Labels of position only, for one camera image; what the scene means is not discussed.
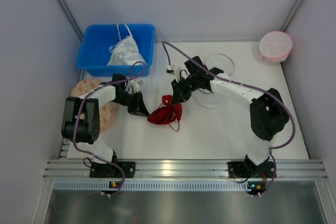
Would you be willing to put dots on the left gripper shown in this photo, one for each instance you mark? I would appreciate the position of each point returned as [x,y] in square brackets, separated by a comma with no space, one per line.
[134,102]

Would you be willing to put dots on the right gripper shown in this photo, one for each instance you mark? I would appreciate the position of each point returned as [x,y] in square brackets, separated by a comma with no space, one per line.
[182,87]

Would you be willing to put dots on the red bra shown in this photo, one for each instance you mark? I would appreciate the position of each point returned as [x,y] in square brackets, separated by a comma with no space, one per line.
[167,114]

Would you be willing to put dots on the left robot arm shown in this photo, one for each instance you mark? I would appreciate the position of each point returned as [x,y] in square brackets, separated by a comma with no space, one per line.
[81,118]

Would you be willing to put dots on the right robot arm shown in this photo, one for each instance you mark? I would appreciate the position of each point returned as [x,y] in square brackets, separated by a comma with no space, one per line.
[266,112]

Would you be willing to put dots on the floral patterned bra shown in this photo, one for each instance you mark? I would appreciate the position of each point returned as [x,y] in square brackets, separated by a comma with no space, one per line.
[107,112]

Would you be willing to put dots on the white bra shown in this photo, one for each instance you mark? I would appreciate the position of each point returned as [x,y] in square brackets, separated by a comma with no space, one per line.
[126,51]

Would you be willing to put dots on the pink trimmed mesh laundry bag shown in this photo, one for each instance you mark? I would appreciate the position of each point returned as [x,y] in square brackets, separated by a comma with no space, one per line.
[275,47]

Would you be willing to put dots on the blue plastic bin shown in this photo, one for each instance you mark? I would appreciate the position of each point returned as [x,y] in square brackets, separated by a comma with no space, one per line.
[94,52]

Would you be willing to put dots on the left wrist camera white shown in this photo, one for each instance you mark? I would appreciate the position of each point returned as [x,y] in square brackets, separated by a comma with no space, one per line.
[136,85]

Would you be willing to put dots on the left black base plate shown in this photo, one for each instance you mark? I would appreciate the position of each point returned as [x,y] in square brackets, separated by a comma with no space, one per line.
[98,170]

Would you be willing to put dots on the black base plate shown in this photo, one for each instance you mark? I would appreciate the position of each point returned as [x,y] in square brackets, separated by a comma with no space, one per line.
[247,169]
[98,170]

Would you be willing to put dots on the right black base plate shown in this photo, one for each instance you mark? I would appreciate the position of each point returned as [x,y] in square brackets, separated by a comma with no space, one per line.
[247,169]

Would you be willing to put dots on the slotted cable duct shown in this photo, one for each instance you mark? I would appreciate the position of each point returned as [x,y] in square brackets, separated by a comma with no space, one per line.
[147,185]

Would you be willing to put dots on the aluminium mounting rail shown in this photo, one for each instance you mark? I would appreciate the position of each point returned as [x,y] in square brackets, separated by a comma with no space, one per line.
[206,169]

